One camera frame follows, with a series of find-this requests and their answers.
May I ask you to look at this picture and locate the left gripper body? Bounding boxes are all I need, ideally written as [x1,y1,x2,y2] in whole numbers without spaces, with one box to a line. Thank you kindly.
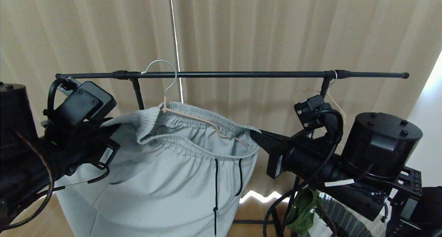
[51,123,121,177]

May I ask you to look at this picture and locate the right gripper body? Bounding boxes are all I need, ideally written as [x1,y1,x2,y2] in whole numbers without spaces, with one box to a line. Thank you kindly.
[266,136,341,181]

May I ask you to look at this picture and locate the green garment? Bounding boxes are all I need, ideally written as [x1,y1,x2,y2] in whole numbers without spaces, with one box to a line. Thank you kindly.
[285,188,323,233]

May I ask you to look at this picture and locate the pale grey shorts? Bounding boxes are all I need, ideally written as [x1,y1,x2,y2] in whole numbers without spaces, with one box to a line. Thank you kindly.
[55,102,262,237]

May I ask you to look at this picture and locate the pink clothes hanger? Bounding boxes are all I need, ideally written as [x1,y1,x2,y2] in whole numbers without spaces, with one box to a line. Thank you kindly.
[141,60,250,148]
[294,88,347,134]

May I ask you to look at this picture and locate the white laundry basket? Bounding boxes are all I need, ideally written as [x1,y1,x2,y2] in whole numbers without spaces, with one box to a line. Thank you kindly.
[300,192,389,237]

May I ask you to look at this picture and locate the black clothes rack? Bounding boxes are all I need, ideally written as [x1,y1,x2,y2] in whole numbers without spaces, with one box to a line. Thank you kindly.
[55,70,410,237]

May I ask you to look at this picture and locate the beige curtain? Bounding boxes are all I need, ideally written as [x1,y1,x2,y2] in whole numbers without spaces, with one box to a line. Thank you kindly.
[0,0,442,203]

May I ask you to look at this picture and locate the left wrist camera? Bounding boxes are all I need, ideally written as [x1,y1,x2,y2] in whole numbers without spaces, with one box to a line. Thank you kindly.
[43,77,117,127]

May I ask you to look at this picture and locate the black cable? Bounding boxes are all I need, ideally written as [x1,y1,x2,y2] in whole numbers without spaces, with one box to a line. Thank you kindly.
[262,109,345,237]

